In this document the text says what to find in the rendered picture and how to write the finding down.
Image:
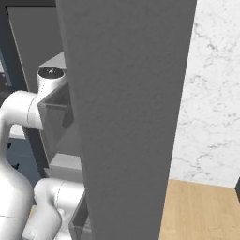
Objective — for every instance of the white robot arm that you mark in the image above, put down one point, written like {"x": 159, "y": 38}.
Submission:
{"x": 15, "y": 193}

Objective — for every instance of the grey fridge body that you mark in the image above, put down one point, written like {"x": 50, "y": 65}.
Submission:
{"x": 37, "y": 34}

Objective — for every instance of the grey fridge door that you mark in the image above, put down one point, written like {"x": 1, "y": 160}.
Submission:
{"x": 128, "y": 118}

